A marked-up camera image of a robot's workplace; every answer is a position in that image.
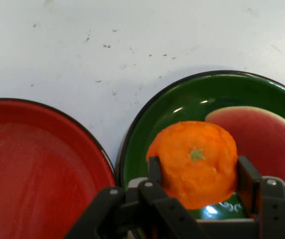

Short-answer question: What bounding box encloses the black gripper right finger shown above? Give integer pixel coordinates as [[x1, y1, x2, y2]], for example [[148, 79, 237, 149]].
[[237, 155, 285, 239]]

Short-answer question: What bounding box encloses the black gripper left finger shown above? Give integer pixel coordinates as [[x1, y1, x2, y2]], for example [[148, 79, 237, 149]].
[[64, 156, 208, 239]]

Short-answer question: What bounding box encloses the orange mandarin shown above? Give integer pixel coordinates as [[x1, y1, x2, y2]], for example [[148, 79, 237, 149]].
[[145, 120, 239, 210]]

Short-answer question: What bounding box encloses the watermelon slice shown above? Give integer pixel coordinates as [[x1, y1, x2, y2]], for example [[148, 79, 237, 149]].
[[204, 106, 285, 198]]

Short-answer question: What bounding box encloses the red plate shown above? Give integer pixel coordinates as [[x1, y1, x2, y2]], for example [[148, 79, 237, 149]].
[[0, 97, 117, 239]]

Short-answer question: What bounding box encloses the dark green plate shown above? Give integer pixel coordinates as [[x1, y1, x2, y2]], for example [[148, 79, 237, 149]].
[[116, 70, 285, 239]]

